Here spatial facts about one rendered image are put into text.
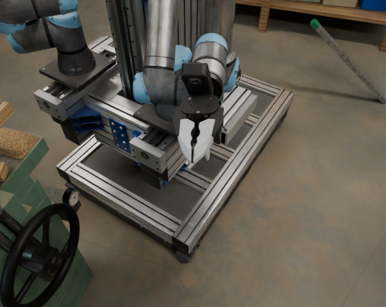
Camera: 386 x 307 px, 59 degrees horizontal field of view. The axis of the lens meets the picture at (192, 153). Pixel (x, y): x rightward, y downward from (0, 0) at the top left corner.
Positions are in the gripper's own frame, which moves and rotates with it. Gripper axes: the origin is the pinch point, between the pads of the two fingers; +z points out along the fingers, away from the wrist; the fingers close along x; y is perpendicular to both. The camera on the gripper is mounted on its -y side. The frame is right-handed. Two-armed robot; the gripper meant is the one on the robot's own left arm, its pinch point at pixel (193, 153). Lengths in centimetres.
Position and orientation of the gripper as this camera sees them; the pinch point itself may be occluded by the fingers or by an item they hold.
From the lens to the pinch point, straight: 56.3
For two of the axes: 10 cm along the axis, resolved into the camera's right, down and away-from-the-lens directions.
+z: -1.2, 7.6, -6.4
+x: -9.9, -0.2, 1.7
